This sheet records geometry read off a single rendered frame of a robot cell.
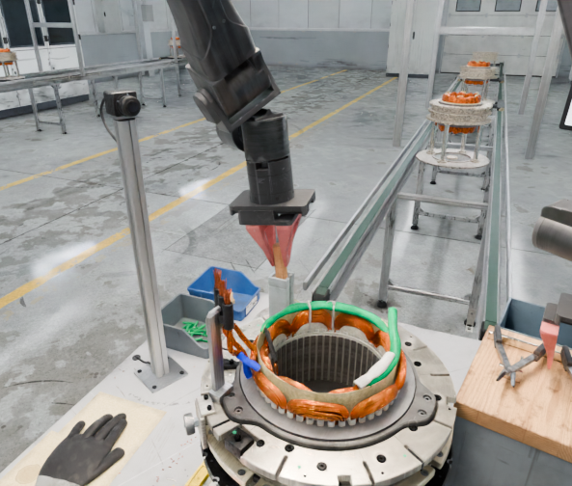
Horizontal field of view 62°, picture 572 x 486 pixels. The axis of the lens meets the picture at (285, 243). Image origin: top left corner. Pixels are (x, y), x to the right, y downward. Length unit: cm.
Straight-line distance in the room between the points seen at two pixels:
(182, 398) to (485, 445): 62
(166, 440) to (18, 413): 146
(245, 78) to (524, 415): 53
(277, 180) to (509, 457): 46
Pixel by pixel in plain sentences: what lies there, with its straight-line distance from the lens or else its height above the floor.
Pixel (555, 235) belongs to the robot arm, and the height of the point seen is 127.
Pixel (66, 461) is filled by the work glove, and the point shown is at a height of 80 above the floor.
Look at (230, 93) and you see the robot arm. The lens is 54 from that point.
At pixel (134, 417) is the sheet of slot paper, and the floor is 78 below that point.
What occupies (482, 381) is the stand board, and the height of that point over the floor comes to 106.
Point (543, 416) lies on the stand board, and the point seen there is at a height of 107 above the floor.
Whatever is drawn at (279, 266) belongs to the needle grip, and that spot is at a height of 120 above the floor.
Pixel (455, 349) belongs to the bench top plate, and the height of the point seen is 78.
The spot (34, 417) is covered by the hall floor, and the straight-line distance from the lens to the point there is 236.
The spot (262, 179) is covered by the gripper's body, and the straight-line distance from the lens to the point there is 59.
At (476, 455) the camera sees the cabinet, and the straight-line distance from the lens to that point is 74.
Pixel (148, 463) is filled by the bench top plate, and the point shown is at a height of 78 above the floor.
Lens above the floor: 151
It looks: 26 degrees down
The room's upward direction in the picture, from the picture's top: straight up
